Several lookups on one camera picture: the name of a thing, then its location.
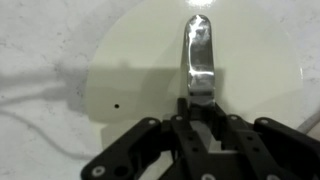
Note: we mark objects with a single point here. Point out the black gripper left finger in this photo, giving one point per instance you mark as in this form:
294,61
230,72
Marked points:
137,149

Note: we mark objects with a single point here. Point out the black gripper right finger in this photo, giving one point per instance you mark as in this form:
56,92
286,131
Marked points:
264,150

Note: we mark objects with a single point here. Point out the cream pot lid steel handle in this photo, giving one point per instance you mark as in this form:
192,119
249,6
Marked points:
140,67

